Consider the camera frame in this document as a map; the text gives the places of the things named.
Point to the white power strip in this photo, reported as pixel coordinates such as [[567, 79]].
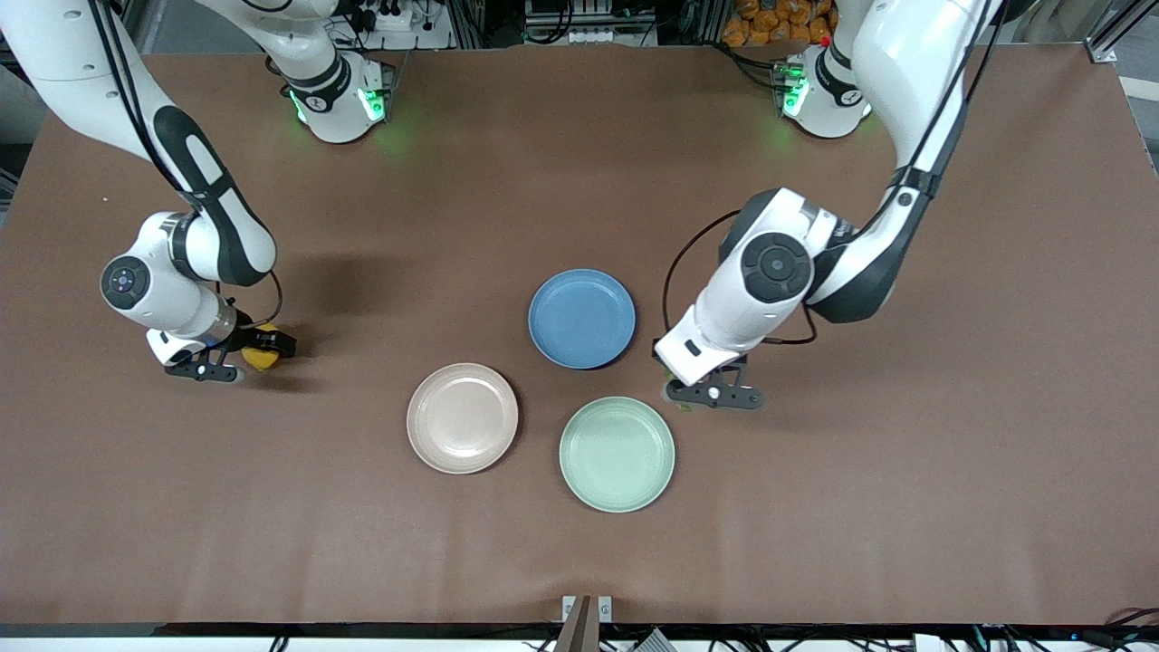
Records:
[[398, 23], [593, 36]]

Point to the beige round plate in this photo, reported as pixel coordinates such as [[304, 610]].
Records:
[[462, 418]]

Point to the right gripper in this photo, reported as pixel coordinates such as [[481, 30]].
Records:
[[247, 339]]

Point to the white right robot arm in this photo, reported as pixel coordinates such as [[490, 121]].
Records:
[[149, 290]]

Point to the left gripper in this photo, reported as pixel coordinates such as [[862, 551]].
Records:
[[657, 348]]

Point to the brown table mat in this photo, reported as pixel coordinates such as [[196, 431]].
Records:
[[905, 498]]

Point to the aluminium frame profile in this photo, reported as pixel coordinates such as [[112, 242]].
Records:
[[1103, 50]]

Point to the yellow lemon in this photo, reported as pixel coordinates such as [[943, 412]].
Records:
[[261, 362]]

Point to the green round plate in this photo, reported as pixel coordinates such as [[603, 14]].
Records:
[[616, 455]]

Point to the bag of orange items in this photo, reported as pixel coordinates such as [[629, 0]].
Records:
[[770, 23]]

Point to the blue round plate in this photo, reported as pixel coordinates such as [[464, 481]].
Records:
[[581, 319]]

